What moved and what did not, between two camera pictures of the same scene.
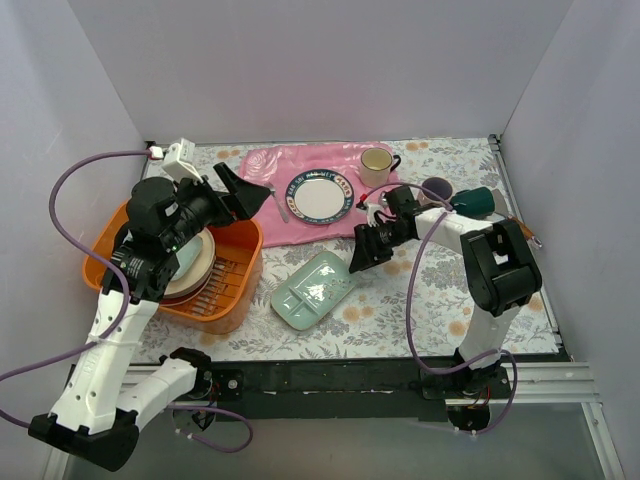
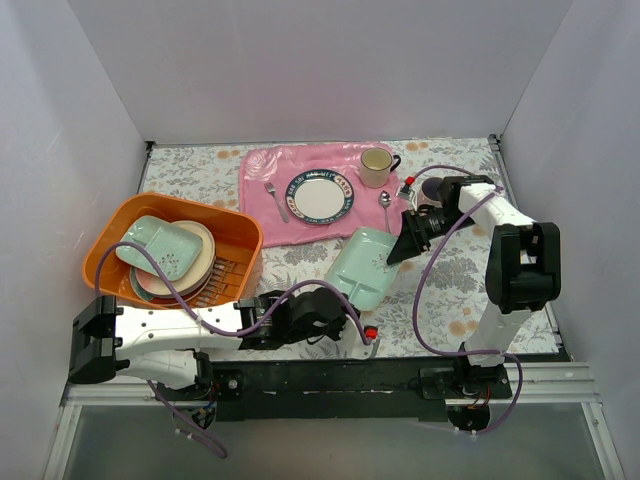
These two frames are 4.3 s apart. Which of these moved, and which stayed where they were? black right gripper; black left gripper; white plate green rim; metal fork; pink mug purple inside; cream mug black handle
Moved: black right gripper; black left gripper
Stayed: cream mug black handle; metal fork; pink mug purple inside; white plate green rim
